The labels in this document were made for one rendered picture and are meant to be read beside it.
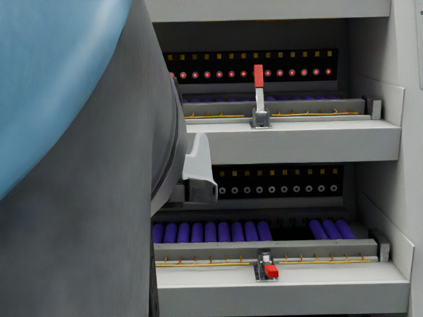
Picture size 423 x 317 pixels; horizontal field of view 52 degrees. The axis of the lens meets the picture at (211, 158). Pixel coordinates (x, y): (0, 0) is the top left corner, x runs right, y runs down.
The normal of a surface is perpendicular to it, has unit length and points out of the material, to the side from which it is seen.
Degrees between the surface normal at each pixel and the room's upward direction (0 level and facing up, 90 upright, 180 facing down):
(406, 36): 90
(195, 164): 89
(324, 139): 111
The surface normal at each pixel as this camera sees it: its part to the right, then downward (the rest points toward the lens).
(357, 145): 0.00, 0.28
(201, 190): 0.81, -0.09
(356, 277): -0.03, -0.96
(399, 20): 0.00, -0.08
